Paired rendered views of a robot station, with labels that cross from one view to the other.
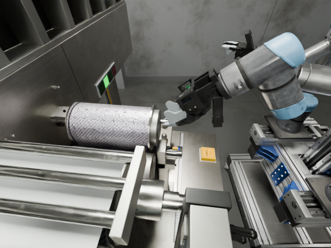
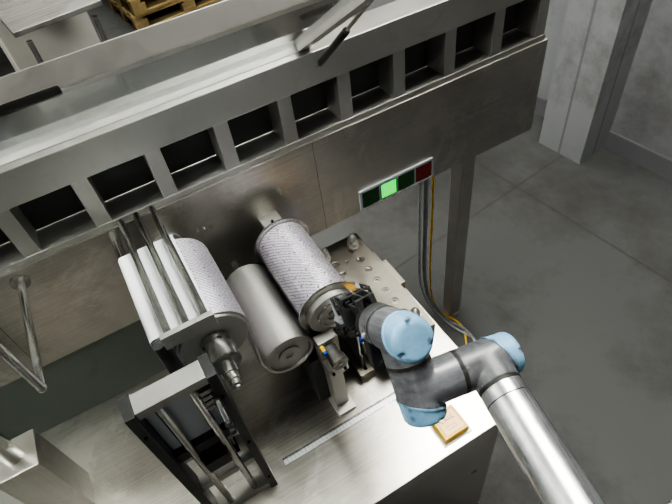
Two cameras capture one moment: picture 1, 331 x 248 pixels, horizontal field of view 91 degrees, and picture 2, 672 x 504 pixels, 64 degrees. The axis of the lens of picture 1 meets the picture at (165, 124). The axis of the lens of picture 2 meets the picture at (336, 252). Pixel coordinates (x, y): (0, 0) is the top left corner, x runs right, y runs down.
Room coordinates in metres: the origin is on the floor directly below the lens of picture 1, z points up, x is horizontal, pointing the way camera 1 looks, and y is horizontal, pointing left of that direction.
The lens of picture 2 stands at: (0.05, -0.60, 2.22)
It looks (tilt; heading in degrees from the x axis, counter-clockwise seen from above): 48 degrees down; 61
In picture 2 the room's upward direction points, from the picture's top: 10 degrees counter-clockwise
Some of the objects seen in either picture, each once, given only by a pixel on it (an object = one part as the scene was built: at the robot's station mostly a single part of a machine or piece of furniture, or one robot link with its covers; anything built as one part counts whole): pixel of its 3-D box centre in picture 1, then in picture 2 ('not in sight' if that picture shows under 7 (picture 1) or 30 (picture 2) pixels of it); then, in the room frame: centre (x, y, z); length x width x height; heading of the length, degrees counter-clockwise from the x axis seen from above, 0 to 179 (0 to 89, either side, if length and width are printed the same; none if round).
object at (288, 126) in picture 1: (291, 120); not in sight; (0.80, -0.85, 0.87); 0.15 x 0.15 x 0.10
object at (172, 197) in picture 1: (180, 201); (232, 376); (0.10, -0.03, 1.34); 0.06 x 0.03 x 0.03; 84
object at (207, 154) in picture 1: (207, 154); (448, 423); (0.49, -0.22, 0.91); 0.07 x 0.07 x 0.02; 84
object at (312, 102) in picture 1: (301, 106); not in sight; (0.80, -0.85, 0.98); 0.13 x 0.12 x 0.14; 155
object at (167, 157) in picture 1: (167, 170); (336, 376); (0.32, -0.01, 1.05); 0.06 x 0.05 x 0.31; 84
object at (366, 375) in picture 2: not in sight; (342, 338); (0.44, 0.15, 0.92); 0.28 x 0.04 x 0.04; 84
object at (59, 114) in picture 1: (63, 112); (271, 221); (0.39, 0.33, 1.28); 0.06 x 0.05 x 0.02; 84
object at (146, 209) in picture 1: (146, 198); (220, 352); (0.11, 0.03, 1.34); 0.06 x 0.06 x 0.06; 84
